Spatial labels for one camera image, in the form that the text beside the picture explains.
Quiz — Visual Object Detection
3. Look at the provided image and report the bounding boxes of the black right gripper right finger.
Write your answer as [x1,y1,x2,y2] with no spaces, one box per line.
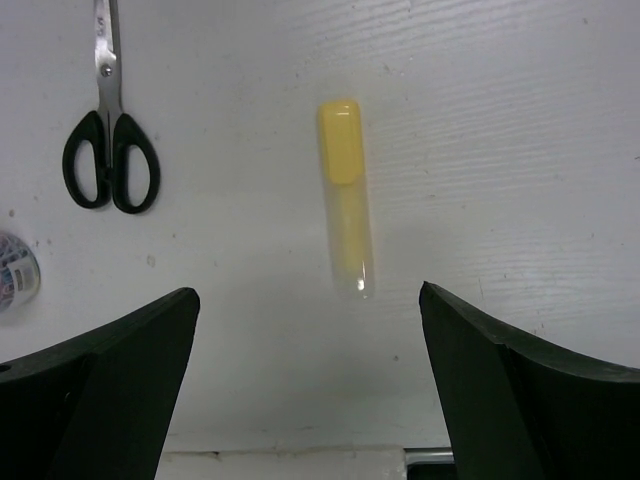
[419,283,639,479]

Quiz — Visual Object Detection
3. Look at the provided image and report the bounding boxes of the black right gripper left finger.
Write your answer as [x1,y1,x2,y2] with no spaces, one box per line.
[1,288,200,479]

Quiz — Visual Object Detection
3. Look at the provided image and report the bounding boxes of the jar of rubber bands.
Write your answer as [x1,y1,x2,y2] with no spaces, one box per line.
[1,231,41,326]

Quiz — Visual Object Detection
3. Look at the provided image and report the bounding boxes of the black handled scissors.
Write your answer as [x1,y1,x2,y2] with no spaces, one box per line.
[62,0,161,215]

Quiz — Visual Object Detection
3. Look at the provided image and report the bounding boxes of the yellow highlighter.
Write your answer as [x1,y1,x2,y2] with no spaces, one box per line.
[316,98,374,299]

